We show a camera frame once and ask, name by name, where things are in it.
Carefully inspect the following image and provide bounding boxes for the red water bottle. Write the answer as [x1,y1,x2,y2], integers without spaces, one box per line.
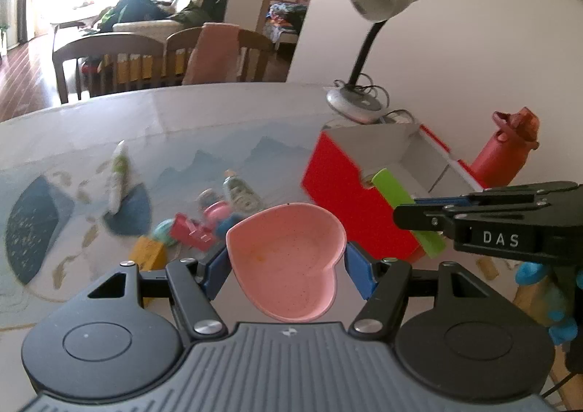
[469,106,543,189]

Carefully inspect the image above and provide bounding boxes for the green plastic bar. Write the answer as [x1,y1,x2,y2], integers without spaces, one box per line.
[371,168,447,256]

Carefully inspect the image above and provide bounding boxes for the red and white cardboard box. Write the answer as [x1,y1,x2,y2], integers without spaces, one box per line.
[302,121,488,264]

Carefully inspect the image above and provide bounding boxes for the person's right hand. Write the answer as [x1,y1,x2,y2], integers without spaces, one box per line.
[514,261,583,345]

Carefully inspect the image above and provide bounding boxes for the beige sofa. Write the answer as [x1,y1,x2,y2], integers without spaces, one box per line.
[111,0,229,38]

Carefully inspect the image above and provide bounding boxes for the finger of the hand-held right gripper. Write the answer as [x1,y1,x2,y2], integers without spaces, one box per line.
[413,181,579,211]
[394,205,456,237]

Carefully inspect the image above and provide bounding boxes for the white and green tube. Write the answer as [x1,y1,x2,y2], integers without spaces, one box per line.
[106,140,131,215]

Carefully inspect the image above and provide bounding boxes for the teal ball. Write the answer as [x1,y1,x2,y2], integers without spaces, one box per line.
[152,218,177,247]

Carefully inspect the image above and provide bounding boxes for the grey correction tape dispenser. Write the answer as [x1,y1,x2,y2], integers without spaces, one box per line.
[222,170,261,213]

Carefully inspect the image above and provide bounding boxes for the pink heart-shaped dish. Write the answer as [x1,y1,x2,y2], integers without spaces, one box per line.
[226,203,348,322]

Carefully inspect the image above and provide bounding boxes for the printed landscape table mat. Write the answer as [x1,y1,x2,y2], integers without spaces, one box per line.
[0,121,502,331]

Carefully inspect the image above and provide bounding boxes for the dark clothes pile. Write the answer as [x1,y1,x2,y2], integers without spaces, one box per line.
[97,0,161,31]

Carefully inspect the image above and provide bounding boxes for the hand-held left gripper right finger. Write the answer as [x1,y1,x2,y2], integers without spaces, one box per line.
[345,241,495,342]

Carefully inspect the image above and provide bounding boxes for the black lamp cable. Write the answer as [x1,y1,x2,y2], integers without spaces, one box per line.
[334,74,391,111]

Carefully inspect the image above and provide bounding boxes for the yellow block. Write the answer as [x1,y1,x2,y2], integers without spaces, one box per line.
[129,236,168,270]

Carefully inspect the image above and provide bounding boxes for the dark wooden chair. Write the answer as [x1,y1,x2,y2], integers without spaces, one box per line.
[51,32,165,105]
[164,26,275,87]

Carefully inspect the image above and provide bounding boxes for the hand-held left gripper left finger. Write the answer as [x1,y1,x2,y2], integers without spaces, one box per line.
[82,244,232,340]

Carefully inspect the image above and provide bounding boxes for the low coffee table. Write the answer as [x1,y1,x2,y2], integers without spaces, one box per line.
[49,7,99,31]

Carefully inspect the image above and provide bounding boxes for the yellow edged cloth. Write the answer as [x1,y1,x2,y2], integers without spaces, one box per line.
[113,54,156,81]

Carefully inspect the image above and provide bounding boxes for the white power adapter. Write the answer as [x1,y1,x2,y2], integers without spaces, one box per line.
[379,109,416,124]

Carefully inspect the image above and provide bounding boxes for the red toy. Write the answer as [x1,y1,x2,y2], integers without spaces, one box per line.
[168,212,216,252]

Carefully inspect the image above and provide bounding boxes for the pink cloth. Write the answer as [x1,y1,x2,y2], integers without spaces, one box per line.
[182,22,240,85]

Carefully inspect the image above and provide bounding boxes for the pink pot figurine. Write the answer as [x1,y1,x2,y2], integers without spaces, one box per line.
[197,188,234,227]

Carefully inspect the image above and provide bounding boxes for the bed with colourful clothes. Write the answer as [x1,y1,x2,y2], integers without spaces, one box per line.
[263,2,307,45]

